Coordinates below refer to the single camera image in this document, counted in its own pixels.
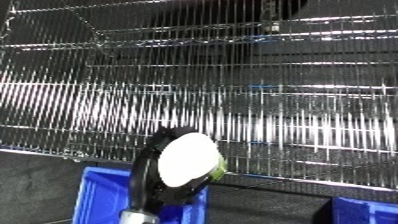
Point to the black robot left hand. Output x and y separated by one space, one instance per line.
142 180

